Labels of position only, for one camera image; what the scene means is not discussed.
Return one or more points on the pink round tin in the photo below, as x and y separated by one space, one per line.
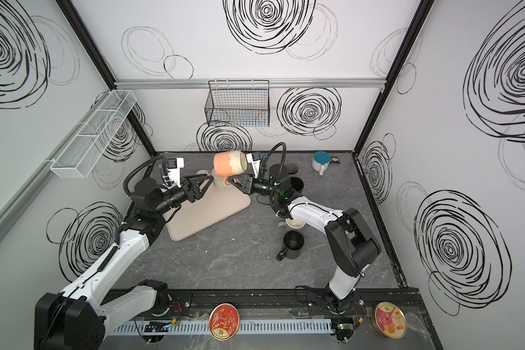
388 320

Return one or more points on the black wire basket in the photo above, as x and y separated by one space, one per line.
243 107

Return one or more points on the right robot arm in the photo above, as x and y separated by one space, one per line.
353 245

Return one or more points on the black corner frame post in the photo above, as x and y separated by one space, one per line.
403 53
73 17

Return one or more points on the black corner frame post left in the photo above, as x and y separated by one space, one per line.
73 17

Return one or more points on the white mesh shelf basket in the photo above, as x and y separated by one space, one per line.
96 132

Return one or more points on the cream mug rear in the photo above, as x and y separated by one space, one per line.
220 181

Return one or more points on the white cable duct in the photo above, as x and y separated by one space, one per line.
244 327

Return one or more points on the aluminium wall rail rear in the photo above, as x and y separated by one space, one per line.
373 82

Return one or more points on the aluminium wall rail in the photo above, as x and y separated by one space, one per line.
373 82
25 196

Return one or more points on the cream and orange mug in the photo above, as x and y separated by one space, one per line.
230 163

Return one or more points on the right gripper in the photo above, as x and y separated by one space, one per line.
247 184

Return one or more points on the dark grey mug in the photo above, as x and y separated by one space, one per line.
291 168

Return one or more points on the beige tray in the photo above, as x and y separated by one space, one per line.
216 205

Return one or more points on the black and white mug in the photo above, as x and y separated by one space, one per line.
297 184

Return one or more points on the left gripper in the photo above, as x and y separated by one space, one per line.
189 190

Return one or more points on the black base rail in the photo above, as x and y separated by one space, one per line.
312 299

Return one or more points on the red round tin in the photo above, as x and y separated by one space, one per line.
224 322

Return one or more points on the aluminium wall rail left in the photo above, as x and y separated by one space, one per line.
25 196

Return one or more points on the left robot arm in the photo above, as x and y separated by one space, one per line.
77 317

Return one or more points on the teal lidded white mug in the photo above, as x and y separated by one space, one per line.
320 162

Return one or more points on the black corner frame post right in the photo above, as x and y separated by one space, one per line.
403 53

